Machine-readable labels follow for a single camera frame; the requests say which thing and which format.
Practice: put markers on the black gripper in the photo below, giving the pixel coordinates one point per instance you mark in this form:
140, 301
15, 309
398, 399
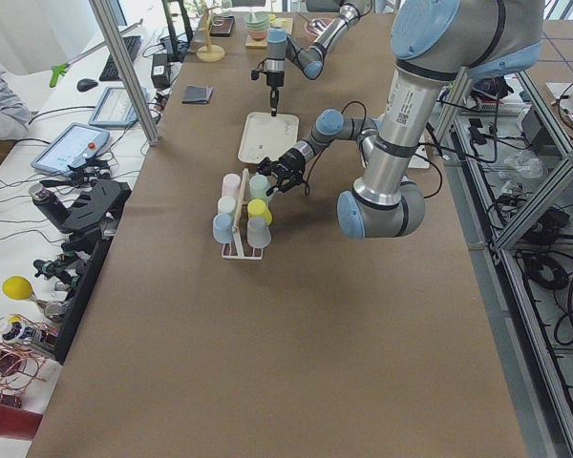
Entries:
292, 163
273, 79

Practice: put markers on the green cup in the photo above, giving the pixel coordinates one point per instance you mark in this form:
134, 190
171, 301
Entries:
260, 188

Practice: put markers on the cream rabbit tray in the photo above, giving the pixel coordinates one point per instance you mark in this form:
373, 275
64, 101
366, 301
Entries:
265, 135

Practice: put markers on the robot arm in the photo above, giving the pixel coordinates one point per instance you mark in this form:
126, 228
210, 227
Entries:
282, 47
431, 41

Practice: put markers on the yellow cup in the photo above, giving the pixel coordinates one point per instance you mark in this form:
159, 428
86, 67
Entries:
259, 208

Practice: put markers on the pink cup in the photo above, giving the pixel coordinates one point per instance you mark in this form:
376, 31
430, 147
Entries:
231, 185

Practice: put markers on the cream cup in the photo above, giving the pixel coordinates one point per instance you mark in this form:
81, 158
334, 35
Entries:
227, 205

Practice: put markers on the grey cup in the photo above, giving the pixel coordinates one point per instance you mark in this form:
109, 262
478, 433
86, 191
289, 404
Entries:
258, 233

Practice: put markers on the blue cup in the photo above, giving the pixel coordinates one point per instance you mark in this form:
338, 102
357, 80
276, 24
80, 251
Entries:
223, 228

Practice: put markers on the stack of bowls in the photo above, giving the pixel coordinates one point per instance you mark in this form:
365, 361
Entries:
256, 24

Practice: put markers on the wooden stand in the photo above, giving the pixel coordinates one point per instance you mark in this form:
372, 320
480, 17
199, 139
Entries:
208, 52

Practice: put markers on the grey folded cloth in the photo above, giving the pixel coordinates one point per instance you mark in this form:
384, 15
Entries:
197, 94

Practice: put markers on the teach pendant tablet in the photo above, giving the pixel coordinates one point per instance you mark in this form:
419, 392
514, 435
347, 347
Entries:
114, 110
71, 149

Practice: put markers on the black device stand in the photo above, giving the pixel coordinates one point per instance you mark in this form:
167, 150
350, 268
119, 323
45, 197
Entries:
92, 217

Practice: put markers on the black computer mouse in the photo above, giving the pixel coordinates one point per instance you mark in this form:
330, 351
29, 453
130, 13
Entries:
85, 84

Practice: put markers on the yellow ball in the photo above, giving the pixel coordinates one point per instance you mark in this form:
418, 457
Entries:
17, 288

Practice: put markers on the red cylinder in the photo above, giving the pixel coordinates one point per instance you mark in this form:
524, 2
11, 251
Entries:
16, 423

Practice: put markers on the white wire cup rack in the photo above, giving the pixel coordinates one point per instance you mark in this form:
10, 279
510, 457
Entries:
238, 248

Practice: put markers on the aluminium frame post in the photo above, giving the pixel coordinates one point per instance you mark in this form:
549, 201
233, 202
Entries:
106, 21

